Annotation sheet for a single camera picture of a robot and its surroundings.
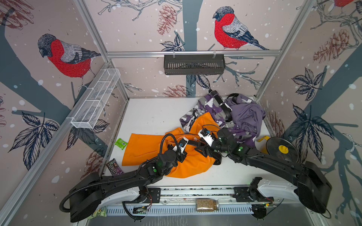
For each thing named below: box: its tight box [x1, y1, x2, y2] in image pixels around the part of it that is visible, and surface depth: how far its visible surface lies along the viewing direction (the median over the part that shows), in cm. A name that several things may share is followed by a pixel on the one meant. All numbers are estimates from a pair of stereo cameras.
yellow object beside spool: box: [254, 135, 271, 154], surface depth 92 cm
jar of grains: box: [195, 198, 220, 212], surface depth 68 cm
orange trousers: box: [122, 112, 220, 179], surface depth 79 cm
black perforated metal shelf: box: [163, 54, 226, 76], surface depth 97 cm
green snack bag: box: [86, 206, 107, 219], surface depth 70 cm
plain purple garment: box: [224, 93, 266, 139], surface depth 102 cm
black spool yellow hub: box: [265, 137, 299, 163], surface depth 81 cm
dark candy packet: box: [105, 158, 124, 176], surface depth 85 cm
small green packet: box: [114, 137, 129, 151], surface depth 95 cm
